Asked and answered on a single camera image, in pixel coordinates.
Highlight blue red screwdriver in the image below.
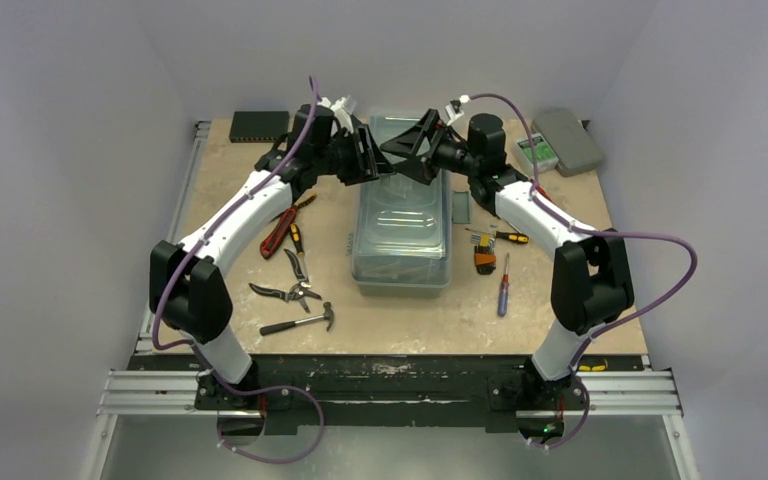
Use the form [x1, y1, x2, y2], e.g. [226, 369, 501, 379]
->
[496, 253, 510, 318]

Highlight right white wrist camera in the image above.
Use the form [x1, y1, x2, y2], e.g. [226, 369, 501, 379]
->
[444, 95, 471, 126]

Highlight black network switch box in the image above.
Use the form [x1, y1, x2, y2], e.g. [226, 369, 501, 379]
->
[228, 110, 289, 143]

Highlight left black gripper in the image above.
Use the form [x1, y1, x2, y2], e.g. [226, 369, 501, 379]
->
[314, 125, 395, 187]

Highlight aluminium rail frame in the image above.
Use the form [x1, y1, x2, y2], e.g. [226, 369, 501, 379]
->
[95, 119, 685, 425]

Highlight grey plastic case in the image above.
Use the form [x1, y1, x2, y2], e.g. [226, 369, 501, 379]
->
[532, 109, 606, 177]

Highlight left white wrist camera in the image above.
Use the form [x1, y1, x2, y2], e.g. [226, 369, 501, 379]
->
[317, 95, 357, 133]

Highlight yellow clip hex key set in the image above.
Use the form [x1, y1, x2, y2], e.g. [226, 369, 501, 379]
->
[467, 228, 495, 248]

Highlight black pruning shears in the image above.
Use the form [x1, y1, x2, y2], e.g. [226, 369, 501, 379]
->
[248, 248, 324, 314]

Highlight green white screw box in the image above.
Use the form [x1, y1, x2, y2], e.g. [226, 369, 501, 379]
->
[512, 133, 559, 175]

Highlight yellow black needle pliers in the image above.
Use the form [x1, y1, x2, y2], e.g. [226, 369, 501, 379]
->
[294, 193, 318, 209]

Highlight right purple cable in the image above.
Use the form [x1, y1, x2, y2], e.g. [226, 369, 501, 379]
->
[460, 92, 700, 452]

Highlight black handled hammer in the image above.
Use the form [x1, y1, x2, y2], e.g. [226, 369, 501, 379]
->
[259, 302, 335, 336]

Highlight red black utility knife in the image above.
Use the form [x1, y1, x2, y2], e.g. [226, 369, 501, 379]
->
[259, 206, 298, 260]

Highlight orange hex key set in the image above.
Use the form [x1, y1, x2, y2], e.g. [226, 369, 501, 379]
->
[473, 244, 496, 275]

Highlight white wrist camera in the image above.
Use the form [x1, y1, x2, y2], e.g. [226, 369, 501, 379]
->
[317, 95, 357, 133]
[444, 95, 471, 126]

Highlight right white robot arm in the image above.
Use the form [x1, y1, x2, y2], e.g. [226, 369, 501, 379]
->
[380, 109, 635, 407]

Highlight black handled screwdriver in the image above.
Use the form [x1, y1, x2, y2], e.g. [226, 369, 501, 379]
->
[290, 223, 305, 266]

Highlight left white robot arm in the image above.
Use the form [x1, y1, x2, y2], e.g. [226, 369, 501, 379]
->
[149, 97, 390, 409]

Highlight small black yellow screwdriver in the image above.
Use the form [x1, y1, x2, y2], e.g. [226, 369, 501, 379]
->
[491, 231, 530, 245]

